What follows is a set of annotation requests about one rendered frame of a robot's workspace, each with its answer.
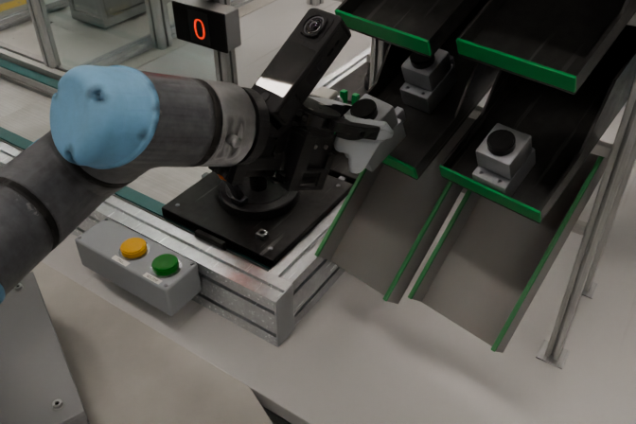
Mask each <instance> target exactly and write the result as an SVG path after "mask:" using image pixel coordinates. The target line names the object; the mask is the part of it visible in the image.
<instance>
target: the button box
mask: <svg viewBox="0 0 636 424"><path fill-rule="evenodd" d="M131 238H141V239H143V240H144V241H145V242H146V244H147V251H146V252H145V254H143V255H142V256H139V257H135V258H127V257H124V256H123V255H122V254H121V251H120V246H121V244H122V243H123V242H124V241H125V240H127V239H131ZM75 242H76V245H77V248H78V251H79V257H80V260H81V263H82V265H83V266H85V267H87V268H88V269H90V270H92V271H93V272H95V273H97V274H99V275H101V276H103V277H105V278H106V279H108V280H110V281H111V282H113V283H115V284H116V285H117V286H119V287H121V288H122V289H124V290H126V291H128V292H130V293H132V294H134V295H135V296H137V297H139V298H140V299H142V300H144V301H146V302H147V303H149V304H151V305H152V306H154V307H156V308H158V309H159V310H161V311H163V312H164V313H166V314H168V315H169V316H172V315H174V314H175V313H176V312H177V311H178V310H179V309H181V308H182V307H183V306H184V305H185V304H186V303H187V302H189V301H190V300H191V299H192V298H193V297H194V296H195V295H196V294H198V293H199V292H200V291H201V290H202V287H201V281H200V275H199V269H198V264H197V263H195V262H193V261H191V260H189V259H188V258H186V257H184V256H181V255H179V254H177V253H175V252H173V251H171V250H169V249H168V248H166V247H164V246H162V245H160V244H158V243H156V242H155V241H153V240H151V239H149V238H146V237H144V236H142V235H140V234H138V233H136V232H134V231H133V230H131V229H129V228H127V227H125V226H124V225H122V224H120V223H118V222H116V221H113V220H111V219H109V218H106V219H104V220H103V221H101V222H99V223H98V224H96V225H95V226H93V227H92V228H90V229H89V230H87V231H86V232H84V233H83V234H81V235H80V236H78V237H77V238H75ZM163 254H171V255H175V256H177V258H178V261H179V268H178V270H177V271H176V272H174V273H173V274H169V275H158V274H156V273H155V272H154V271H153V269H152V266H151V263H152V262H153V260H154V259H155V258H156V257H158V256H160V255H163Z"/></svg>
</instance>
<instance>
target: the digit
mask: <svg viewBox="0 0 636 424"><path fill-rule="evenodd" d="M187 17H188V23H189V31H190V39H191V41H194V42H197V43H200V44H206V45H209V46H211V43H210V35H209V26H208V18H207V13H204V12H200V11H197V10H194V9H187Z"/></svg>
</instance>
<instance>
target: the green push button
mask: <svg viewBox="0 0 636 424"><path fill-rule="evenodd" d="M151 266H152V269H153V271H154V272H155V273H156V274H158V275H169V274H173V273H174V272H176V271H177V270H178V268H179V261H178V258H177V256H175V255H171V254H163V255H160V256H158V257H156V258H155V259H154V260H153V262H152V263H151Z"/></svg>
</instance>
